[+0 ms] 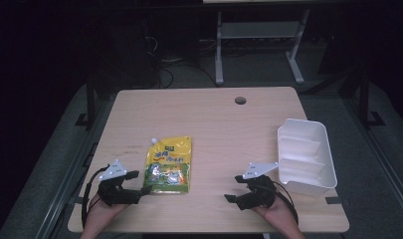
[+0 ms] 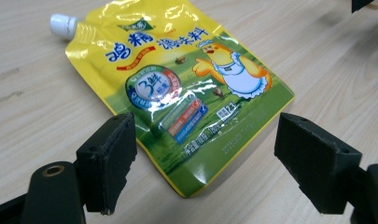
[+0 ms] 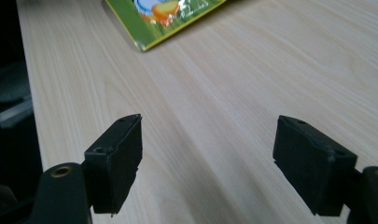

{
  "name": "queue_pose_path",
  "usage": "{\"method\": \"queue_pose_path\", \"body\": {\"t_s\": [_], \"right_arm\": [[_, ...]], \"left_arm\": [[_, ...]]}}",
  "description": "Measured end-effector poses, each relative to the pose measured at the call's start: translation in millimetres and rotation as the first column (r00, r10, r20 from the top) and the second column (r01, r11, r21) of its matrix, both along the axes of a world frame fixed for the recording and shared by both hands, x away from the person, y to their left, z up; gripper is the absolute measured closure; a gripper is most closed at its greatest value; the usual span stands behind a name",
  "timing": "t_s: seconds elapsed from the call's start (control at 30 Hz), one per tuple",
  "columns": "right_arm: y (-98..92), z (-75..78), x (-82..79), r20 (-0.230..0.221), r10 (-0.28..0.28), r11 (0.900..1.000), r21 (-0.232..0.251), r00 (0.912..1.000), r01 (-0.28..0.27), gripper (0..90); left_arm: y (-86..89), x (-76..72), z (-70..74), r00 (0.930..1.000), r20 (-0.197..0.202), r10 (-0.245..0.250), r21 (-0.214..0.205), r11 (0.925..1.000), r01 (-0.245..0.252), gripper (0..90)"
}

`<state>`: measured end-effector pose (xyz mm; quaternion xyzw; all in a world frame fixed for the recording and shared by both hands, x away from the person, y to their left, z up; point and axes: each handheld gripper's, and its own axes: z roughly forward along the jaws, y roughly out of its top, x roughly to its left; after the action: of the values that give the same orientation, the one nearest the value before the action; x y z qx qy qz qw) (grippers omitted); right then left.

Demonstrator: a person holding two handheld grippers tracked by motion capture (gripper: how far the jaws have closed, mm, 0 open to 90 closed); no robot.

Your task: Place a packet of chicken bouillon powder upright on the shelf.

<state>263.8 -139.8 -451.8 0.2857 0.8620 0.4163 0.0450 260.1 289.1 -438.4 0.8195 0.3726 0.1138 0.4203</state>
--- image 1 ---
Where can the yellow spouted refill pouch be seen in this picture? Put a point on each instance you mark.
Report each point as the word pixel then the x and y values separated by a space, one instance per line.
pixel 169 166

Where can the grey metal stand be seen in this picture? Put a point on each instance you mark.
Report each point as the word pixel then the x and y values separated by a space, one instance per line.
pixel 260 30

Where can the black metal frame post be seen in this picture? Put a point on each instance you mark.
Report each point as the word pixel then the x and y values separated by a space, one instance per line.
pixel 365 99
pixel 90 106

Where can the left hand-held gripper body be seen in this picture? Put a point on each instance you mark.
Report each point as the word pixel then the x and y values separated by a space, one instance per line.
pixel 117 195

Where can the person's right hand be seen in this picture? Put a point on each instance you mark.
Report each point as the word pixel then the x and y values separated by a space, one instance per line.
pixel 278 212

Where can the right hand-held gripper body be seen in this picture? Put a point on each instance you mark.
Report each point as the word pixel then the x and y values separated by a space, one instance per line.
pixel 260 195

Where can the person's left hand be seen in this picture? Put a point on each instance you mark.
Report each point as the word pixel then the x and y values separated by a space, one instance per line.
pixel 104 210

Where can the white plastic bin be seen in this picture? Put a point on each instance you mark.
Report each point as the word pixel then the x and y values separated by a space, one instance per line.
pixel 306 159

